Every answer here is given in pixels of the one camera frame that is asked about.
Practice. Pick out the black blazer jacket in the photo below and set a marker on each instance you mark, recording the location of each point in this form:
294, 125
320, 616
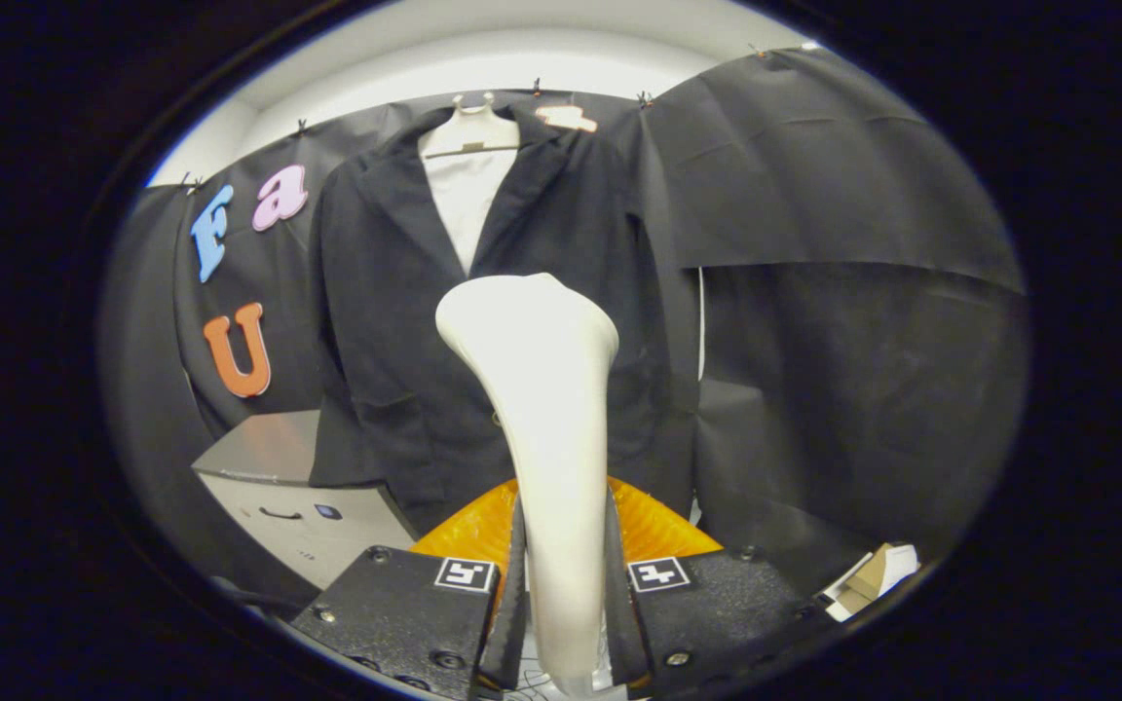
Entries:
386, 341

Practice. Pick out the small cardboard box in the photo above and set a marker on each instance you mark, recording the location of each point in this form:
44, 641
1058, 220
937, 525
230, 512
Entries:
873, 574

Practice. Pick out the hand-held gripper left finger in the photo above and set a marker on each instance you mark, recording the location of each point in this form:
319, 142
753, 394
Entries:
405, 613

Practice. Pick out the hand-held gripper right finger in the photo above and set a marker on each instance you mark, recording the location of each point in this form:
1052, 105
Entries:
717, 613

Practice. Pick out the black backdrop cloth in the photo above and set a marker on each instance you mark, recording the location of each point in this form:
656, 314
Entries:
863, 389

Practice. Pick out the white mannequin torso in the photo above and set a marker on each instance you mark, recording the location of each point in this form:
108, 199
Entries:
468, 195

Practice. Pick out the grey drawer cabinet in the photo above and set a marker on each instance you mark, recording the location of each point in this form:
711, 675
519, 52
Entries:
288, 516

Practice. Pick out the white garment steamer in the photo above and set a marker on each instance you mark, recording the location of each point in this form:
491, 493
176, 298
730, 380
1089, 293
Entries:
542, 409

